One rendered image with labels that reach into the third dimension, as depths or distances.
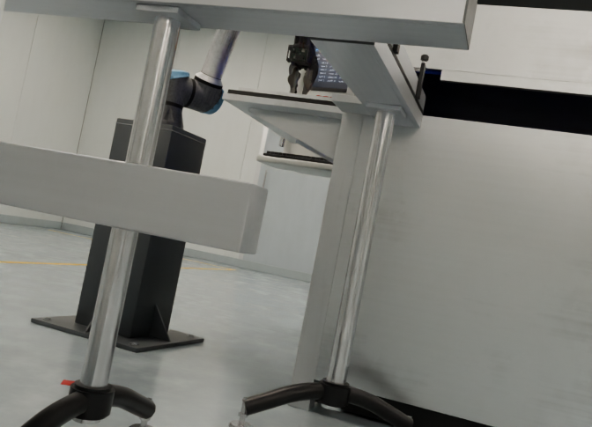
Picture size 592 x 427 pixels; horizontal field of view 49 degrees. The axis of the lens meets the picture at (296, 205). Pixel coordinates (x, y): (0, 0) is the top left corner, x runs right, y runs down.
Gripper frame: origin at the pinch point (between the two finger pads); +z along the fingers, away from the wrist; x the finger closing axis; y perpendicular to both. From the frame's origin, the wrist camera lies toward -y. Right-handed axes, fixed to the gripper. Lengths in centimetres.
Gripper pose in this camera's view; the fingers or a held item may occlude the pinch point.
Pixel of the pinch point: (299, 93)
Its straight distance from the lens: 211.7
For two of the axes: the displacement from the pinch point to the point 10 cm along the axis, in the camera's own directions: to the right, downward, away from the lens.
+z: -1.6, 9.9, -0.6
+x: 9.2, 1.3, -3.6
